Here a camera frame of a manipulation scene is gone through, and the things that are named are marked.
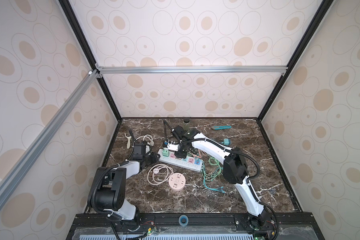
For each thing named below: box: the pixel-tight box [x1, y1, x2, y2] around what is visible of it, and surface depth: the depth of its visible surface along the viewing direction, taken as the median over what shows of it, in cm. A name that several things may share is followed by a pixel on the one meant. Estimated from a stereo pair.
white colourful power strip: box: [157, 148, 204, 172], surface depth 94 cm
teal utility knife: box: [211, 125, 232, 130], surface depth 115 cm
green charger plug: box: [162, 148, 170, 157], surface depth 94 cm
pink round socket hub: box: [168, 172, 186, 191], surface depth 87 cm
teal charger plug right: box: [221, 138, 231, 146], surface depth 106 cm
